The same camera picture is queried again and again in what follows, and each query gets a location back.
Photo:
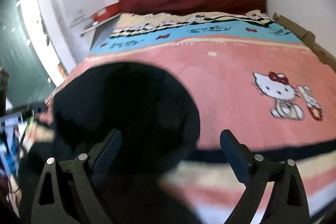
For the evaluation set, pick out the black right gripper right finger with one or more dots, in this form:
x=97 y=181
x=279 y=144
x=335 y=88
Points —
x=287 y=202

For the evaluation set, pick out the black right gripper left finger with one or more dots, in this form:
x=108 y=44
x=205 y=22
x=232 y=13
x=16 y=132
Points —
x=65 y=192

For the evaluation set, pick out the dark navy padded jacket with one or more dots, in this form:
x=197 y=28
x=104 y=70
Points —
x=159 y=125

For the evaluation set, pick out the dark green door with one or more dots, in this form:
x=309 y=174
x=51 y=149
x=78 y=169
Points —
x=28 y=80

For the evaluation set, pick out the white bedside shelf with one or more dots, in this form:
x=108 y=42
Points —
x=98 y=32

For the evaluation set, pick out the red box on shelf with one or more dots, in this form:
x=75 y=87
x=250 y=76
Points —
x=106 y=12

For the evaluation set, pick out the pink Hello Kitty blanket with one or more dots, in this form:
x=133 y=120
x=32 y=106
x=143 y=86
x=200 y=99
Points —
x=246 y=74

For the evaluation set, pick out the brown cardboard strip by bed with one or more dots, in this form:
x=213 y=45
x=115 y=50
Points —
x=308 y=38

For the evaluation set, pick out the white wall switch plate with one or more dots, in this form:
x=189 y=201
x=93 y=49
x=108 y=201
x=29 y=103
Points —
x=76 y=17

